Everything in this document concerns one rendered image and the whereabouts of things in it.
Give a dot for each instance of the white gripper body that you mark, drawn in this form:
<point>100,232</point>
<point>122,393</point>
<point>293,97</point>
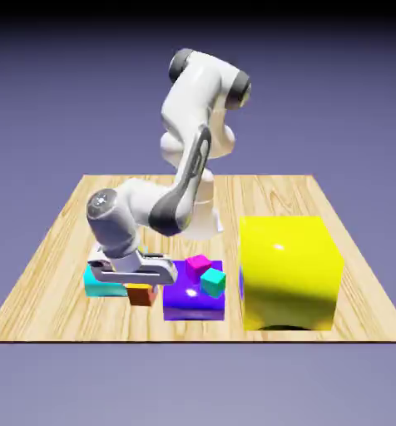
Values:
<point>134,275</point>

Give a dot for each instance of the small orange cube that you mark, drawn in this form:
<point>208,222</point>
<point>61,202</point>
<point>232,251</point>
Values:
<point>140,294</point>

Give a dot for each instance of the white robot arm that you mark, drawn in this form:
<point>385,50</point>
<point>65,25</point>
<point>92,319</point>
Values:
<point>188,109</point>

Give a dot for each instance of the small magenta cube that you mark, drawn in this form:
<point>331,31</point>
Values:
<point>198,264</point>

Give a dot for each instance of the small teal cube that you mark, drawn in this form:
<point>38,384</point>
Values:
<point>213,282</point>

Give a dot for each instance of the large cyan box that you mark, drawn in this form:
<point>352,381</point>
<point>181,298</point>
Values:
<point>99,286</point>

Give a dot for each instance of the large purple box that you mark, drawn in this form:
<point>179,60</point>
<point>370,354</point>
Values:
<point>188,301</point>

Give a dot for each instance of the large yellow box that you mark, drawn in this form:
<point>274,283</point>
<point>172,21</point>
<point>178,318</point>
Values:
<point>284,276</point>

